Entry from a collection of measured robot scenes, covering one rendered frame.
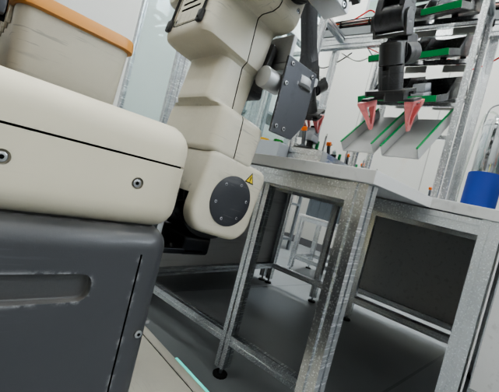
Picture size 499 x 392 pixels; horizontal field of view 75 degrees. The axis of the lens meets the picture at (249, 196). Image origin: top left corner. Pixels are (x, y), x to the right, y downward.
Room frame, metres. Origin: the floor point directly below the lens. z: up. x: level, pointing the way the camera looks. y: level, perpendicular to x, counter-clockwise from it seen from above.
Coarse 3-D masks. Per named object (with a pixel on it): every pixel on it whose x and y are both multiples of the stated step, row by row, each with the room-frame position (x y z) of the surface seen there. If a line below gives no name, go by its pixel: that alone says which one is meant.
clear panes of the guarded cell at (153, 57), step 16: (160, 0) 2.02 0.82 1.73; (144, 16) 2.11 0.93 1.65; (160, 16) 1.99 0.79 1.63; (144, 32) 2.08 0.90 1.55; (160, 32) 1.97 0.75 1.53; (144, 48) 2.05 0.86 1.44; (160, 48) 1.94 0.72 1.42; (144, 64) 2.03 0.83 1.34; (160, 64) 1.92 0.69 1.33; (128, 80) 2.11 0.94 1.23; (144, 80) 2.00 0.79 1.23; (160, 80) 1.89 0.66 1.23; (128, 96) 2.08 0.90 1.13; (144, 96) 1.97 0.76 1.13; (160, 96) 1.87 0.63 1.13; (144, 112) 1.95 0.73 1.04; (160, 112) 1.85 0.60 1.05
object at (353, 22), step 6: (498, 6) 2.01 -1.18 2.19; (366, 12) 2.62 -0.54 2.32; (360, 18) 2.53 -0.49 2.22; (366, 18) 2.51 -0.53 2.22; (342, 24) 2.63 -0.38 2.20; (348, 24) 2.60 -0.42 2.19; (354, 24) 2.58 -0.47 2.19; (360, 24) 2.56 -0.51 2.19; (366, 24) 2.52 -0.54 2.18; (348, 54) 2.66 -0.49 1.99; (372, 54) 2.47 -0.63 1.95; (354, 60) 2.62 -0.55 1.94; (360, 60) 2.60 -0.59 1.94
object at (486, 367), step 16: (496, 288) 1.36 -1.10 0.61; (496, 304) 1.35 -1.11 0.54; (496, 320) 1.34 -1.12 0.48; (496, 336) 1.33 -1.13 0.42; (480, 352) 1.35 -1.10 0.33; (496, 352) 1.32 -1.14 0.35; (480, 368) 1.34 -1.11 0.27; (496, 368) 1.31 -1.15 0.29; (480, 384) 1.34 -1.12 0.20; (496, 384) 1.31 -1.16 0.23
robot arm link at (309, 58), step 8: (304, 8) 1.18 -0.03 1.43; (312, 8) 1.17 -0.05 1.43; (304, 16) 1.19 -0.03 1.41; (312, 16) 1.19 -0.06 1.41; (304, 24) 1.21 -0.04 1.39; (312, 24) 1.20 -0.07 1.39; (304, 32) 1.22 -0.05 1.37; (312, 32) 1.22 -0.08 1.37; (304, 40) 1.24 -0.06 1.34; (312, 40) 1.23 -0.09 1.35; (304, 48) 1.25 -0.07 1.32; (312, 48) 1.25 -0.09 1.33; (304, 56) 1.27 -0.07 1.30; (312, 56) 1.26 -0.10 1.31; (304, 64) 1.29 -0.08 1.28; (312, 64) 1.27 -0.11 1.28
